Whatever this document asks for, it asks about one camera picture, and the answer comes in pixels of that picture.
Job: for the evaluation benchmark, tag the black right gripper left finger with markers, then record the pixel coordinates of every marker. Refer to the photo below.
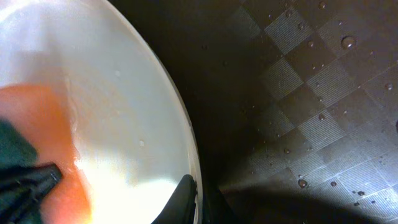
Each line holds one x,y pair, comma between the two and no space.
26,188

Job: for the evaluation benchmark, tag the green and yellow sponge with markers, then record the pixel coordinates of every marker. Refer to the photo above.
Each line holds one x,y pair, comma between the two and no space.
35,130

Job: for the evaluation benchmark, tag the brown plastic serving tray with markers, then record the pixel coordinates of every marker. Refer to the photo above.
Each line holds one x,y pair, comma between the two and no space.
293,104

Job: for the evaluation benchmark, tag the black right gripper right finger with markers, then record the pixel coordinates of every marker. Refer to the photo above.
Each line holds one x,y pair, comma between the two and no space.
180,209

